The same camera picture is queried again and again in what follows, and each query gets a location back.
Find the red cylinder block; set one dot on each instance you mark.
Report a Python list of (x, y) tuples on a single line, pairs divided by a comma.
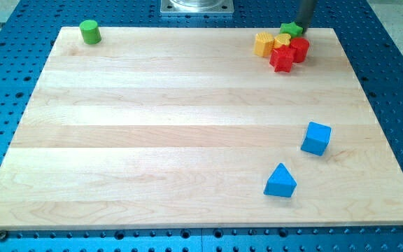
[(301, 47)]

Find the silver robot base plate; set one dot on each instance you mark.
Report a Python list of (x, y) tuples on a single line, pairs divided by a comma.
[(222, 7)]

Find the yellow hexagon block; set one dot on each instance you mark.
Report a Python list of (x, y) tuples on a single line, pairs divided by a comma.
[(263, 44)]

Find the blue perforated metal table plate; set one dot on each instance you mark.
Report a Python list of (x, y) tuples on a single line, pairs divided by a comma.
[(28, 32)]

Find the yellow heart block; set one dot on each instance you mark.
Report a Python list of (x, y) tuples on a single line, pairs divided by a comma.
[(281, 40)]

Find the green cylinder block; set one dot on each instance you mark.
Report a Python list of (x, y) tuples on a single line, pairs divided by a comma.
[(90, 32)]

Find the blue cube block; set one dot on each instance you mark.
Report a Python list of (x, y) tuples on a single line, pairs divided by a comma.
[(316, 139)]

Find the blue triangle block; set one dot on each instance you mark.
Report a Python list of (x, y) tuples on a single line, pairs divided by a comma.
[(281, 183)]

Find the red star block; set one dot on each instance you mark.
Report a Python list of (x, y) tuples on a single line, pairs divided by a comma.
[(282, 59)]

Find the light wooden board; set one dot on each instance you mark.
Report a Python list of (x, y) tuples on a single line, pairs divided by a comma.
[(182, 127)]

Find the green star block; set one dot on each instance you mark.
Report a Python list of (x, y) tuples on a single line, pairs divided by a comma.
[(292, 29)]

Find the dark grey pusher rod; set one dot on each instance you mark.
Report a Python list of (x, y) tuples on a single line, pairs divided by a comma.
[(305, 14)]

